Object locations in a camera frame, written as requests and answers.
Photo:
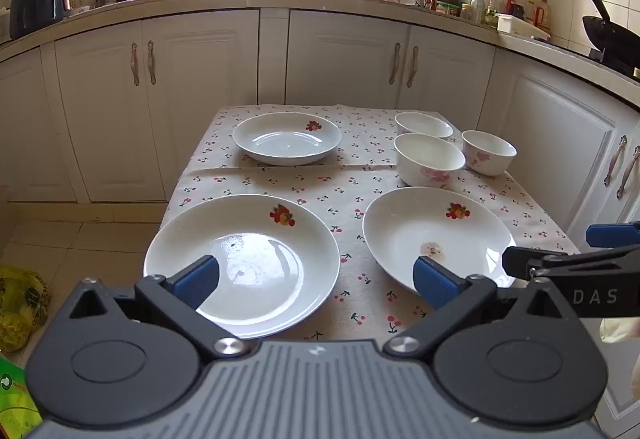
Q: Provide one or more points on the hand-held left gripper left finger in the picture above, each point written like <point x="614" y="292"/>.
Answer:
<point x="195" y="281"/>

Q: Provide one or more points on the white fruit print plate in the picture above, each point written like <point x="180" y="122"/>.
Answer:
<point x="280" y="139"/>
<point x="260" y="239"/>
<point x="425" y="229"/>

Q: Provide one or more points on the cooking oil bottle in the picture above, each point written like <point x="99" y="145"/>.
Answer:
<point x="544" y="14"/>

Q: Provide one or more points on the green package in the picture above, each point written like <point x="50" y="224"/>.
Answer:
<point x="15" y="394"/>

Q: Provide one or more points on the yellow plastic bag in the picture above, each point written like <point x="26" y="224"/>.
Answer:
<point x="20" y="304"/>

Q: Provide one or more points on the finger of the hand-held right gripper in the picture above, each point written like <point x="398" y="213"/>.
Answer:
<point x="610" y="235"/>
<point x="520" y="261"/>

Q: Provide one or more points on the white pink flower bowl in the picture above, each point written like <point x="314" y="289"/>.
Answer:
<point x="425" y="124"/>
<point x="487" y="154"/>
<point x="430" y="159"/>

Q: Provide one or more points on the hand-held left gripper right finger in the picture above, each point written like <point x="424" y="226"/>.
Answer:
<point x="435" y="286"/>

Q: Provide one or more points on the black wok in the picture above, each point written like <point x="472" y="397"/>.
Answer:
<point x="610" y="31"/>

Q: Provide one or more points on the person's right hand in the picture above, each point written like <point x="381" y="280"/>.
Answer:
<point x="622" y="329"/>

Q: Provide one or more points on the cherry print tablecloth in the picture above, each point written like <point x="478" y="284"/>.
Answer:
<point x="340" y="199"/>

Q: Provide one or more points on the white plastic tray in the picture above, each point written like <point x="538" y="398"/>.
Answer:
<point x="520" y="26"/>

